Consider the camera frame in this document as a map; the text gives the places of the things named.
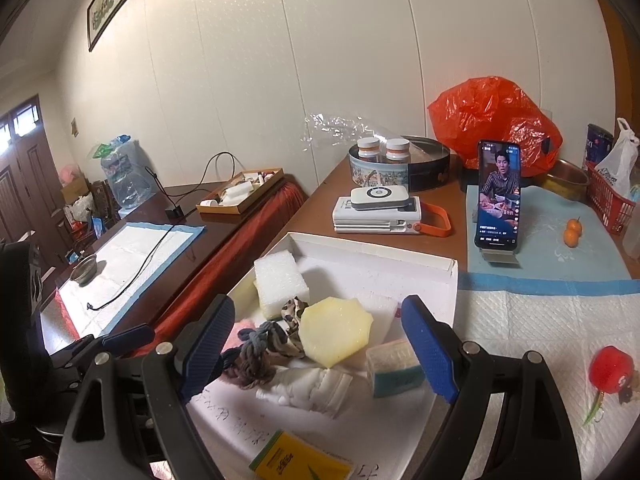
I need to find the white foam block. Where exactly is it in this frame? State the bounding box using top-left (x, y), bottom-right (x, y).
top-left (254, 250), bottom-right (310, 320)

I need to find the red plush apple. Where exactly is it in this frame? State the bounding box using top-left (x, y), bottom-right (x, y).
top-left (584, 346), bottom-right (639, 425)

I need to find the small metal bowl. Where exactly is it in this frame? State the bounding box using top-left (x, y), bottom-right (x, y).
top-left (70, 254), bottom-right (98, 286)

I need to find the white quilted pad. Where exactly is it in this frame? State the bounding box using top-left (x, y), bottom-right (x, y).
top-left (454, 273), bottom-right (639, 479)

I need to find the pad on side table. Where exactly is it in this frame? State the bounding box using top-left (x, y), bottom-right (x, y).
top-left (58, 222), bottom-right (204, 337)

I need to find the red cloth on side table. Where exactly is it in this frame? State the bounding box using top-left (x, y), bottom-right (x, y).
top-left (52, 179), bottom-right (309, 356)

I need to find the teal striped sponge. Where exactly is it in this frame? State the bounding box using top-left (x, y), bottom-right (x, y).
top-left (366, 339), bottom-right (425, 399)

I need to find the yellow green tissue pack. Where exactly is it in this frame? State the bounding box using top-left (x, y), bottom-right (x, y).
top-left (250, 430), bottom-right (354, 480)

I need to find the wooden door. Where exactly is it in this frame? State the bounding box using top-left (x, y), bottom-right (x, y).
top-left (0, 96), bottom-right (73, 284)

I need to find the white folded cloth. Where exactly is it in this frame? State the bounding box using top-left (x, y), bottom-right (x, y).
top-left (255, 367), bottom-right (354, 418)

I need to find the light blue mat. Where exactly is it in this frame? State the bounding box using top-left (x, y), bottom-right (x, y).
top-left (465, 185), bottom-right (630, 282)

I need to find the small orange fruit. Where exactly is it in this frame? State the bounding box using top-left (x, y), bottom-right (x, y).
top-left (566, 219), bottom-right (582, 236)
top-left (563, 229), bottom-right (580, 248)

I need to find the pale yellow sponge piece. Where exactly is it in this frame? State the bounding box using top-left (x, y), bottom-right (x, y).
top-left (298, 297), bottom-right (373, 368)

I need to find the water bottle jug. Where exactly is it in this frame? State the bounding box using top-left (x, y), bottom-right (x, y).
top-left (92, 134), bottom-right (154, 211)

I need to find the clear plastic jug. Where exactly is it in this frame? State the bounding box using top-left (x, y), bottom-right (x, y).
top-left (623, 203), bottom-right (640, 260)

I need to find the yellow box of small items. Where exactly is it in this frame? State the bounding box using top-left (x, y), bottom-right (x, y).
top-left (196, 168), bottom-right (284, 214)

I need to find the red plastic basket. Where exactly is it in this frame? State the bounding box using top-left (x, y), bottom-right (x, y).
top-left (586, 162), bottom-right (636, 234)

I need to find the white power station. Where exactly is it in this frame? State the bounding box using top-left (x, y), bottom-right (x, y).
top-left (332, 196), bottom-right (454, 237)

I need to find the brass metal bowl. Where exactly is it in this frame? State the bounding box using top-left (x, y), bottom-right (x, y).
top-left (536, 159), bottom-right (589, 202)

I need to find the smartphone on stand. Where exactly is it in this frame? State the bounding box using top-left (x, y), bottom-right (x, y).
top-left (474, 140), bottom-right (521, 252)

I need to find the white plastic bag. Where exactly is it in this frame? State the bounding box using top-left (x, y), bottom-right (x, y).
top-left (594, 117), bottom-right (639, 200)

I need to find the white power bank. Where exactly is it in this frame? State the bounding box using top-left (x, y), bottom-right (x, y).
top-left (349, 185), bottom-right (410, 210)

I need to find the round decorated tin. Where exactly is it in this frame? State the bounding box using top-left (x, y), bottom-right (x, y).
top-left (348, 136), bottom-right (451, 192)

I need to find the right white pill bottle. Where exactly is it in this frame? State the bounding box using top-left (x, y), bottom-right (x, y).
top-left (385, 138), bottom-right (411, 164)

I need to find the white pill bottle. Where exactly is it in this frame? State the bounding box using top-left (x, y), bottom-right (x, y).
top-left (385, 138), bottom-right (411, 164)
top-left (357, 136), bottom-right (381, 162)

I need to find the orange plastic bag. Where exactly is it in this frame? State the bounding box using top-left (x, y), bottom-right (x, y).
top-left (427, 76), bottom-right (563, 178)

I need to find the left white pill bottle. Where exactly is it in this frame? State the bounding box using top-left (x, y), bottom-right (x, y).
top-left (357, 136), bottom-right (381, 162)

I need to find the grey knotted rope toy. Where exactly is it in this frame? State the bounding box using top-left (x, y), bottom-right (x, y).
top-left (221, 297), bottom-right (308, 389)

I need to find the black charging cable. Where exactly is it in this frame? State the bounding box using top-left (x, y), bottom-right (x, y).
top-left (86, 150), bottom-right (248, 312)

